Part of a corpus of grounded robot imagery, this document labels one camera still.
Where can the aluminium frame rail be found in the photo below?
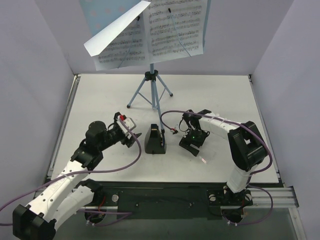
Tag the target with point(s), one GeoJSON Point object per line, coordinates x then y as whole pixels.
{"type": "Point", "coordinates": [283, 197]}

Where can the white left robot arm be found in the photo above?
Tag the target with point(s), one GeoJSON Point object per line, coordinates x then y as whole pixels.
{"type": "Point", "coordinates": [71, 190]}

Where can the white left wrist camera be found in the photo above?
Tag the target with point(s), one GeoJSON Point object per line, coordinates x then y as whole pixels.
{"type": "Point", "coordinates": [126, 124]}

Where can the black metronome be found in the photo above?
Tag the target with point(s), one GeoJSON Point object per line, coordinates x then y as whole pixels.
{"type": "Point", "coordinates": [154, 142]}

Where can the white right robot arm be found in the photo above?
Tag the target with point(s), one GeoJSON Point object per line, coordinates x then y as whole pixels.
{"type": "Point", "coordinates": [245, 142]}

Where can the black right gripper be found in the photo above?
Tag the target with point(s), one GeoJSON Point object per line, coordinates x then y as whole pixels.
{"type": "Point", "coordinates": [189, 144]}

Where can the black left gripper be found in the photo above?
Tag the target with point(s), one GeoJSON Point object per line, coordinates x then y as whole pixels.
{"type": "Point", "coordinates": [127, 140]}

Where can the sheet music booklet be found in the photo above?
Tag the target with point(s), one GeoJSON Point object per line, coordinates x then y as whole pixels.
{"type": "Point", "coordinates": [140, 32]}

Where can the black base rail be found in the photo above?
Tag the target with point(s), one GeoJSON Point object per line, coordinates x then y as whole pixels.
{"type": "Point", "coordinates": [171, 200]}

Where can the clear plastic metronome cover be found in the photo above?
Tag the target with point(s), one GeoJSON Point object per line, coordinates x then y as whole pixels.
{"type": "Point", "coordinates": [207, 156]}

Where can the light blue music stand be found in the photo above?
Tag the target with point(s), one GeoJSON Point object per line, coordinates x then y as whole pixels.
{"type": "Point", "coordinates": [153, 87]}

